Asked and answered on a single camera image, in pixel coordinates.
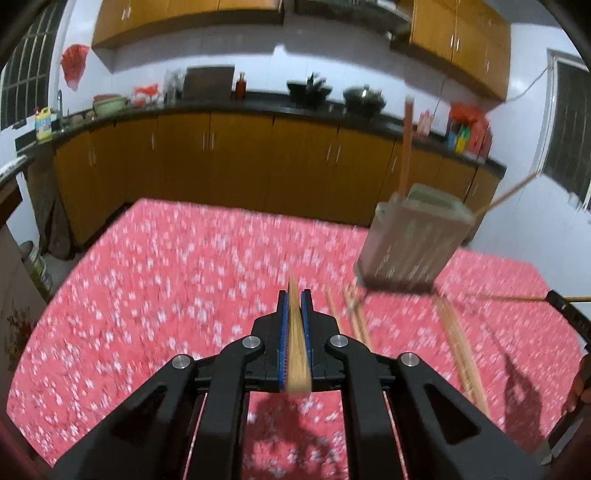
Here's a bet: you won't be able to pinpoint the colourful packets on counter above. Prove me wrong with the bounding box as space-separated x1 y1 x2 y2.
445 117 492 160

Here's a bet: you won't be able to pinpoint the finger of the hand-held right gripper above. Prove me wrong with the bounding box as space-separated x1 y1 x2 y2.
545 290 591 352

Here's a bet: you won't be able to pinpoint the range hood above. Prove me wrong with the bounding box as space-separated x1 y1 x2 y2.
295 0 413 35

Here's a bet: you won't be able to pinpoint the black pot with lid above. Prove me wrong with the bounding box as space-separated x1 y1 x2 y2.
342 84 387 116

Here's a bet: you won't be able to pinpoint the black wok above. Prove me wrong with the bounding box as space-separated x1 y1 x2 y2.
286 74 333 109

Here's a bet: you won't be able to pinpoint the beige perforated chopstick holder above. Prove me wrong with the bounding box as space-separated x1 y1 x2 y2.
353 183 476 294

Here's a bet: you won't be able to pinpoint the barred window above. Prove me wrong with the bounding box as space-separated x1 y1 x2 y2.
0 0 56 130

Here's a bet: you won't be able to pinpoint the metal can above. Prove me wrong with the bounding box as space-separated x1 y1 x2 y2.
19 240 52 298

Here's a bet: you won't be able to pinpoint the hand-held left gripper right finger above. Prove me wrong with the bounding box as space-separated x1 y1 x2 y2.
300 288 543 480

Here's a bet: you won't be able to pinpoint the red floral tablecloth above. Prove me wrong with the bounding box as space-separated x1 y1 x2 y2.
7 198 587 480

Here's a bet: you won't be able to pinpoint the yellow detergent bottle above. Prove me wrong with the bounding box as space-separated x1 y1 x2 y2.
35 107 52 141

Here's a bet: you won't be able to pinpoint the hanging red plastic bag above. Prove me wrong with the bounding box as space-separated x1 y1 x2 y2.
61 44 90 92

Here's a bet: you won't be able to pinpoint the clear plastic bag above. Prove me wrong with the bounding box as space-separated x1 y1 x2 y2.
163 69 184 104

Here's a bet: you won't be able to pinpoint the white wall cable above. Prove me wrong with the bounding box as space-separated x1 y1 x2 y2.
507 65 550 103

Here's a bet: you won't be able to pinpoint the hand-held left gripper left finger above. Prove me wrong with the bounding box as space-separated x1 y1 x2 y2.
53 290 290 480

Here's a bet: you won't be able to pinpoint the green basin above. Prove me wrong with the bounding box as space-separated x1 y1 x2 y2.
93 95 127 116

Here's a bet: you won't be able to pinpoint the dark hanging cloth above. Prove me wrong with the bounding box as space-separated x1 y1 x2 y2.
28 157 70 259

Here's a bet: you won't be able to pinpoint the dark framed window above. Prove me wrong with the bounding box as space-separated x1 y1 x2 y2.
545 48 591 208

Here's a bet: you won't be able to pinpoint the wooden base cabinets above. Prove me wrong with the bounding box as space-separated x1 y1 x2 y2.
53 111 502 250

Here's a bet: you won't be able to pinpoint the black kitchen countertop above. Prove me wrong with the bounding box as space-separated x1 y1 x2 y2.
16 90 509 178

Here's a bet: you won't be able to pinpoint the person's right hand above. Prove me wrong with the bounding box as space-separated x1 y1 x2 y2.
567 353 591 412

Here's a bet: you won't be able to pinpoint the dark cutting board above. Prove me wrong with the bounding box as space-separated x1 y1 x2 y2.
182 66 236 100

